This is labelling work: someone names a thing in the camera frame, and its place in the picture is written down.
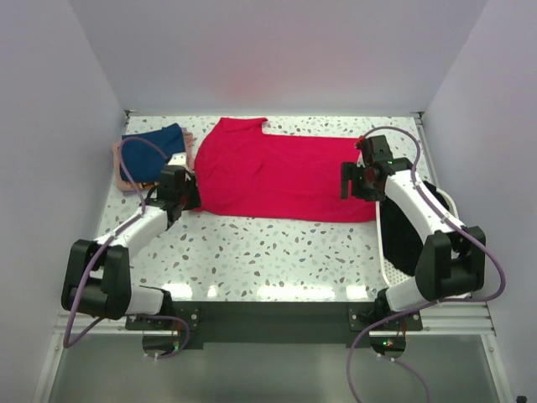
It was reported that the red t shirt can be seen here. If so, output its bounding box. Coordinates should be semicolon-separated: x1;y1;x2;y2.
194;118;376;223

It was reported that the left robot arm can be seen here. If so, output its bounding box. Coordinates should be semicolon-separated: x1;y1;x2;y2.
60;165;201;329

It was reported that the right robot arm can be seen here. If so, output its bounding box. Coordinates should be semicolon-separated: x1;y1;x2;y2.
341;134;486;330

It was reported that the folded blue t shirt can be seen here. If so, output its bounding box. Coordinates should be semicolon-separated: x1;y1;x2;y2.
121;123;186;183

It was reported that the folded pink t shirt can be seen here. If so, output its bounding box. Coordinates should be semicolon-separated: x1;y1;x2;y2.
112;128;196;184

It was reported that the black t shirt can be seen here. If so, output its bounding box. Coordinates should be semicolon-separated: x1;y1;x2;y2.
380;170;460;283

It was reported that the white perforated tray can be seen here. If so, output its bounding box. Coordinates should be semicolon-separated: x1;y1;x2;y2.
376;187;459;287

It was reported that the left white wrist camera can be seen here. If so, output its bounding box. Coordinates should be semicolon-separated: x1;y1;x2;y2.
167;153;188;167

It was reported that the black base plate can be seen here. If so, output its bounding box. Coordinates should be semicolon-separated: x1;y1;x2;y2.
125;300;420;351

